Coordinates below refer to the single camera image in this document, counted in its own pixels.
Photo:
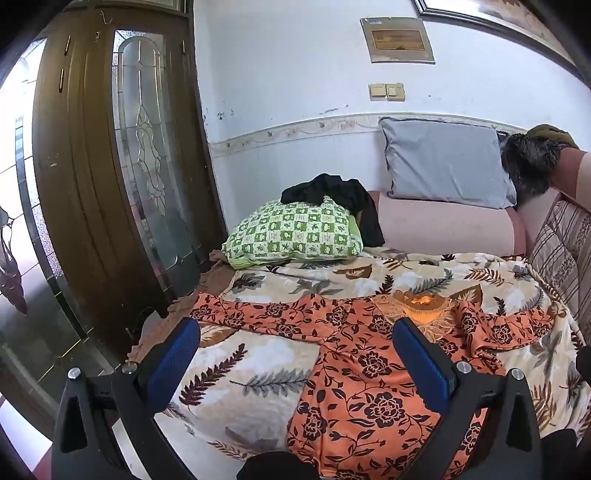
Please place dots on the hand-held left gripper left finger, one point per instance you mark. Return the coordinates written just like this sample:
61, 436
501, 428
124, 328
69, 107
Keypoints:
173, 360

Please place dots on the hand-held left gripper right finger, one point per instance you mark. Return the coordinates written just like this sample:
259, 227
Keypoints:
422, 364

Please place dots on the orange black floral garment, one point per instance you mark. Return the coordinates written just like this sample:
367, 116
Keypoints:
360, 392

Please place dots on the cream leaf print blanket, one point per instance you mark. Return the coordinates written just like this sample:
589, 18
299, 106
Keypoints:
258, 369

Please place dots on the green checkered pillow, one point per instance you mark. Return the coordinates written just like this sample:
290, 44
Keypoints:
295, 230

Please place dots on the striped sofa back cushion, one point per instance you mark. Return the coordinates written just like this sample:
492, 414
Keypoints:
565, 249

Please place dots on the brown wooden glass door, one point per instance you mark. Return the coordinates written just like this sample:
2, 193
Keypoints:
83, 184

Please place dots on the grey pillow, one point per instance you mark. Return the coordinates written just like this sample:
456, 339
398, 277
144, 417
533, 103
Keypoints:
443, 159

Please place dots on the black furry jacket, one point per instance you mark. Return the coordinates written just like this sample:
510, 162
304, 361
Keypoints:
528, 161

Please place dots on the olive green cloth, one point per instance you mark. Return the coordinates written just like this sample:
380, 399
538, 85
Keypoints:
551, 134

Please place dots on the beige light switch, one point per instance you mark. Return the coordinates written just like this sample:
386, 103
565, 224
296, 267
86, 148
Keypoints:
395, 92
377, 91

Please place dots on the small framed wall picture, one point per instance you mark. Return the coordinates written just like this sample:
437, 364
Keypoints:
398, 40

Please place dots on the large dark picture frame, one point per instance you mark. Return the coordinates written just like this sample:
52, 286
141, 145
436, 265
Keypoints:
508, 27

